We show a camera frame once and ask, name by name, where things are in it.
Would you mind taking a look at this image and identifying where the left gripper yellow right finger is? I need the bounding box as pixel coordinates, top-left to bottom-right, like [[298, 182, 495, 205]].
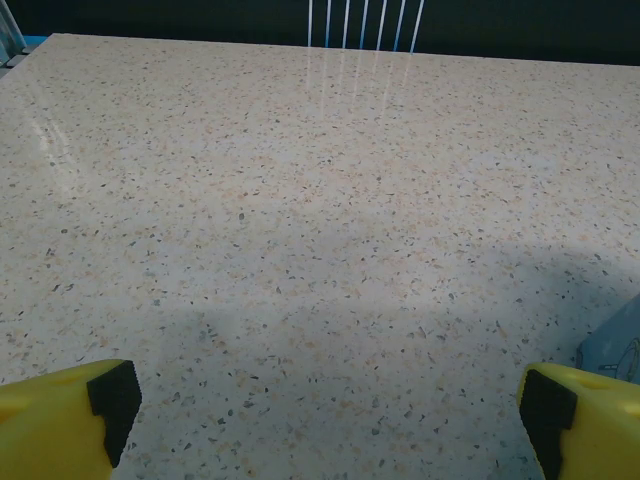
[[517, 363, 640, 480]]

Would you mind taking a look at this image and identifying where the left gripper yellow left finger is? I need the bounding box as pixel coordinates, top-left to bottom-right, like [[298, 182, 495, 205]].
[[0, 358, 141, 480]]

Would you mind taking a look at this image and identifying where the light blue cartoon tin box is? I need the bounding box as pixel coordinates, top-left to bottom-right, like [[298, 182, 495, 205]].
[[574, 293, 640, 387]]

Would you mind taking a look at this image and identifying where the aluminium left frame post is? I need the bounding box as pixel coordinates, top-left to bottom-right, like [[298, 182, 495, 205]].
[[0, 0, 26, 69]]

